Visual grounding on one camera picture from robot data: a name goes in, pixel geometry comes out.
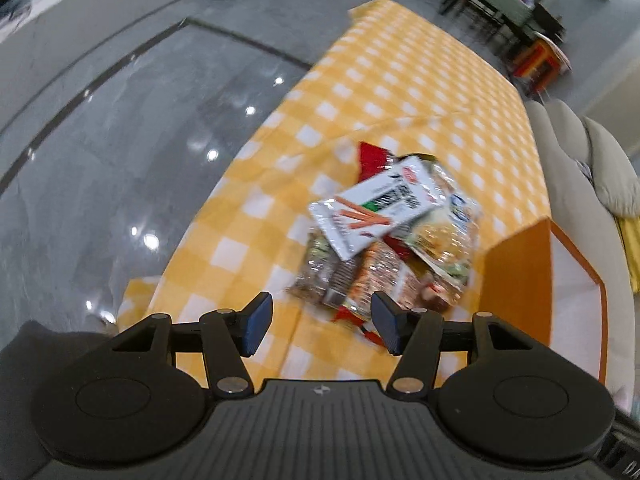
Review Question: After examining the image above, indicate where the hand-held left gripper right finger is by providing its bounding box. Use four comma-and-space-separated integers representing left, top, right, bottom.
370, 290, 538, 398

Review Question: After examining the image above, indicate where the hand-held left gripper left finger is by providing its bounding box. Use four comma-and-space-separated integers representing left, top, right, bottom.
111, 291, 274, 400

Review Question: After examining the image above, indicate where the orange striped snack packet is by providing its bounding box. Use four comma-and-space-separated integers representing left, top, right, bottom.
330, 242, 426, 346

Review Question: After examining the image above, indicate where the brown granola bar packet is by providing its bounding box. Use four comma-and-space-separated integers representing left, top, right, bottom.
287, 232, 351, 306

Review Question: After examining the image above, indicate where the white potato stick packet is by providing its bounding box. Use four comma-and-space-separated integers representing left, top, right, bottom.
400, 160, 483, 306

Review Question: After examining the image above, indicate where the white packet with orange sticks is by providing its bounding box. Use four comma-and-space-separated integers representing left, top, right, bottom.
309, 155, 453, 261

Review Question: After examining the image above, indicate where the orange cardboard box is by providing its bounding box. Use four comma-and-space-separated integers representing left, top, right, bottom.
475, 215, 608, 401

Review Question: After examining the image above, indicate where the red snack packet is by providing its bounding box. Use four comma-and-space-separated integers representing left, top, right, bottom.
356, 141, 401, 183

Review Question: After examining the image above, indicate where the beige sofa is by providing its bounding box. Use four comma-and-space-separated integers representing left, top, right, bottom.
522, 97, 640, 411

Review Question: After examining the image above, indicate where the yellow checked tablecloth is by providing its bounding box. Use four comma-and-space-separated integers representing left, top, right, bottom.
116, 0, 553, 381

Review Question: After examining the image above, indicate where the yellow cloth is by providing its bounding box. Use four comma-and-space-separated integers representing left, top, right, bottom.
615, 212, 640, 296

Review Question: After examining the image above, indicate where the grey sofa cushion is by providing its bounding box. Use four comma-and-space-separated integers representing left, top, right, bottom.
582, 115, 640, 218

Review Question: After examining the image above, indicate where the colourful striped stool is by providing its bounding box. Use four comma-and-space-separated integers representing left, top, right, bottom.
510, 32, 571, 96

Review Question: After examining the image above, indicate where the dark chair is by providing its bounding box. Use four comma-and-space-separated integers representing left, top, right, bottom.
530, 2, 568, 43

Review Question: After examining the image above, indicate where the white counter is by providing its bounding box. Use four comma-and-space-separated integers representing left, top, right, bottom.
0, 0, 206, 133

